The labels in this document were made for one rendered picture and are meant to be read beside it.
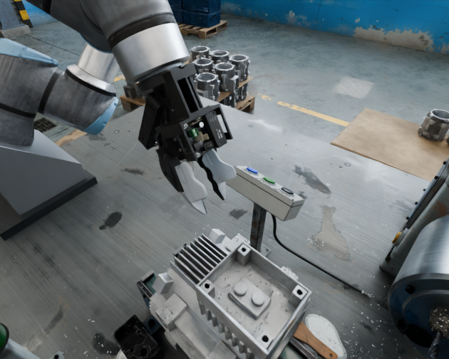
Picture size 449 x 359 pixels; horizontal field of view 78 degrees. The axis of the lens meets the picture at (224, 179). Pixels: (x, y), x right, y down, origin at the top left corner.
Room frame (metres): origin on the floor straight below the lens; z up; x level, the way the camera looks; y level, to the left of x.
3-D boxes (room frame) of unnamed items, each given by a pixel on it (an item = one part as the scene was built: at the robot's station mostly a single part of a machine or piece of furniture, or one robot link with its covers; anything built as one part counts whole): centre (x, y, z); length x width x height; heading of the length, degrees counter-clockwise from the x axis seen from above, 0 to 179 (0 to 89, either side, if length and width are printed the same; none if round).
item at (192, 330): (0.20, -0.01, 1.02); 0.20 x 0.19 x 0.19; 47
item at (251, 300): (0.17, -0.04, 1.11); 0.12 x 0.11 x 0.07; 47
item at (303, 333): (0.24, -0.17, 0.80); 0.21 x 0.05 x 0.01; 48
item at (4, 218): (0.71, 0.69, 0.82); 0.32 x 0.32 x 0.03; 52
